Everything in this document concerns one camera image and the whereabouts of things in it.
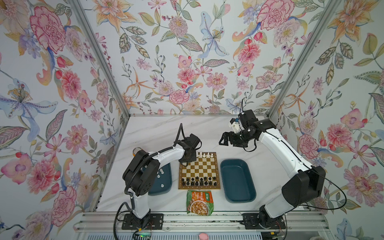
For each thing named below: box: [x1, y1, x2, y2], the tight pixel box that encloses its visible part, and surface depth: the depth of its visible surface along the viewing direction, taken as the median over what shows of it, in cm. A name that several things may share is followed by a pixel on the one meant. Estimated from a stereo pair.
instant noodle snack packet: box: [186, 189, 214, 216], surface depth 81 cm
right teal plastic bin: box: [220, 158, 257, 204], surface depth 85 cm
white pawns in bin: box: [157, 168, 165, 188], surface depth 90 cm
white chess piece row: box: [196, 151, 214, 159], surface depth 97 cm
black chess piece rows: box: [181, 176, 218, 187], surface depth 87 cm
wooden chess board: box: [178, 151, 221, 190], surface depth 90 cm
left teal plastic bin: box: [148, 163, 172, 196], surface depth 87 cm
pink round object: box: [198, 233, 209, 240], surface depth 71 cm
